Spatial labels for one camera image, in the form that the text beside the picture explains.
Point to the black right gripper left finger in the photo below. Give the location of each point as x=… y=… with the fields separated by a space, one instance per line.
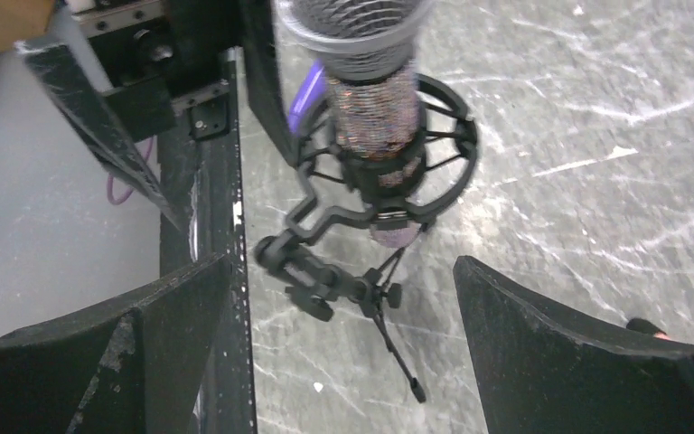
x=83 y=372

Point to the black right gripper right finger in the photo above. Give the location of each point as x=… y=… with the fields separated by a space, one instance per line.
x=543 y=367

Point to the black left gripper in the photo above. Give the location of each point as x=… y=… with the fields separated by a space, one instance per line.
x=161 y=58

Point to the silver glitter microphone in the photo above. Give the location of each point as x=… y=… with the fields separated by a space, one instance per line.
x=368 y=50

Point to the black tripod shock-mount stand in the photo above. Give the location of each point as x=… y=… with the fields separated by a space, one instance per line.
x=386 y=188

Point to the purple microphone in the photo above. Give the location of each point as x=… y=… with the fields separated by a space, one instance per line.
x=311 y=89

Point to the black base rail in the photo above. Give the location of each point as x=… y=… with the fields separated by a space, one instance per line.
x=199 y=367

